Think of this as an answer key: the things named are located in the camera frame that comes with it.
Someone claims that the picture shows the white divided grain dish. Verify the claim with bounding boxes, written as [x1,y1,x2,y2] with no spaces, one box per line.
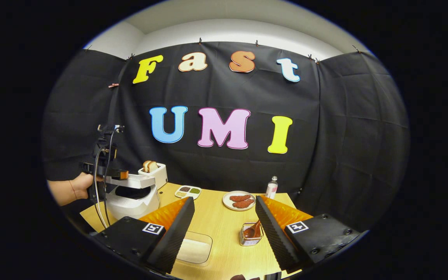
[175,185,202,200]

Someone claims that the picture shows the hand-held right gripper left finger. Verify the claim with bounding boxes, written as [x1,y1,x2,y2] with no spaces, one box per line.
[92,196,196,275]

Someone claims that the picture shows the white rice cooker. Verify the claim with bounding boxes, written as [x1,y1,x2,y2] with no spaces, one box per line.
[105,173,161,221]

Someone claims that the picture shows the round white plate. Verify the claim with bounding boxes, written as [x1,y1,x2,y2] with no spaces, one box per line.
[222,191,256,212]

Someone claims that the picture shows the brown wooden spoon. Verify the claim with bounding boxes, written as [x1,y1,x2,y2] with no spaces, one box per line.
[243,220,262,239]

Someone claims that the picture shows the clear glass container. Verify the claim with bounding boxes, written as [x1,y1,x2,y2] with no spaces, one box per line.
[175,231,213,267]

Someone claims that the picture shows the metal wire chopstick holder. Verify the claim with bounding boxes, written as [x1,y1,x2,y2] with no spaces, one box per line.
[239,222,264,247]

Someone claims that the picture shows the white toaster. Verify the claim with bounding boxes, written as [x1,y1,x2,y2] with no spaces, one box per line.
[138,163,168,190]

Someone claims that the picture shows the clear bottle pink label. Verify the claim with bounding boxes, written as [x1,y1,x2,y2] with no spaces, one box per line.
[265,176,278,199]

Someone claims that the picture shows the white rice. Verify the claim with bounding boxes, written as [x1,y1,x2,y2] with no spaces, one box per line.
[177,238,211,264]

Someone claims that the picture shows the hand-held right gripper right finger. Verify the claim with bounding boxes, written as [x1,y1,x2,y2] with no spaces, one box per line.
[254,195,364,273]

